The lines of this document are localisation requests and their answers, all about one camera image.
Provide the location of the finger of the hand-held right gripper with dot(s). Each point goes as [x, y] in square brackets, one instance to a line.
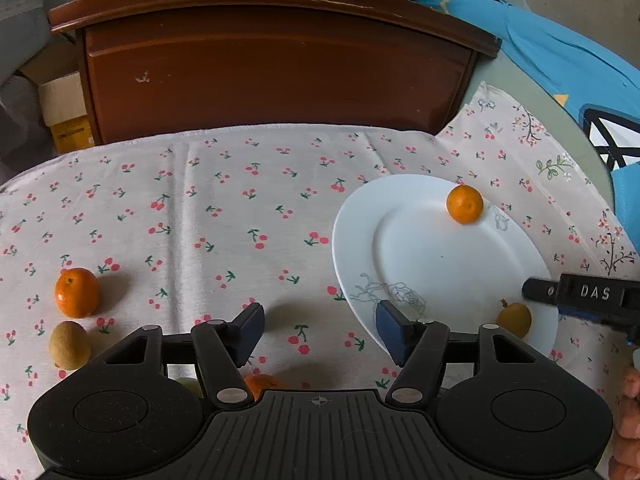
[540, 290]

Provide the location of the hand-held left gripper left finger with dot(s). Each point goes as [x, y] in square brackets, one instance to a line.
[252, 325]

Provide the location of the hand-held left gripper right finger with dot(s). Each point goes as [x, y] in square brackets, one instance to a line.
[387, 322]

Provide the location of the brown kiwi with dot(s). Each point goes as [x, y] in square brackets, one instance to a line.
[69, 346]
[515, 320]

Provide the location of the small orange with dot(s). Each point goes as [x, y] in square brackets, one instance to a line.
[262, 385]
[76, 294]
[465, 204]

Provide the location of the white plate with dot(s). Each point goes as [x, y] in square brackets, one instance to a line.
[440, 260]

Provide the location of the green jujube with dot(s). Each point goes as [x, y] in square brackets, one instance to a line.
[189, 386]

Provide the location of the person's right hand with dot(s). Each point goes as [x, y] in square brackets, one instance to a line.
[631, 390]

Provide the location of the cherry print tablecloth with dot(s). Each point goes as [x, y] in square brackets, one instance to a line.
[200, 185]

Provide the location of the blue printed pillow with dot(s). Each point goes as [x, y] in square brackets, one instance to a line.
[550, 50]

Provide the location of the brown wooden nightstand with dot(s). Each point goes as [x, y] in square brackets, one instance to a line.
[275, 70]

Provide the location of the open cardboard box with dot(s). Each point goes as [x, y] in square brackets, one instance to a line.
[65, 102]

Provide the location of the grey checked cloth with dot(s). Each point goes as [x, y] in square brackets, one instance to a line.
[20, 25]

